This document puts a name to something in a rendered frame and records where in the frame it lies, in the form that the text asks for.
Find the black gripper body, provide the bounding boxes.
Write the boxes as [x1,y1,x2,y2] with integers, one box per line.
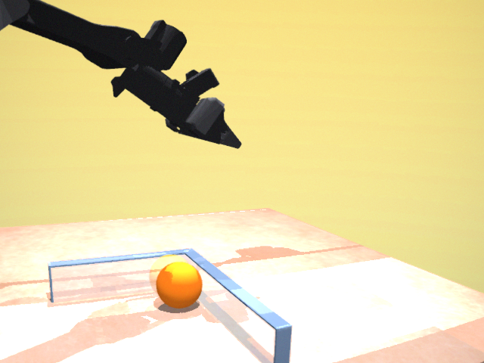
[147,76,225,138]

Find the clear low walls with blue edges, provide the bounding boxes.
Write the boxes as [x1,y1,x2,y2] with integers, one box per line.
[51,255,275,363]

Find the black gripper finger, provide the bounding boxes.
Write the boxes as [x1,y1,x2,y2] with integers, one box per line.
[178,127,206,141]
[201,108,242,149]

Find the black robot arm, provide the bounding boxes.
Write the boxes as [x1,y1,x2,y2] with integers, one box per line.
[0,0,219,106]

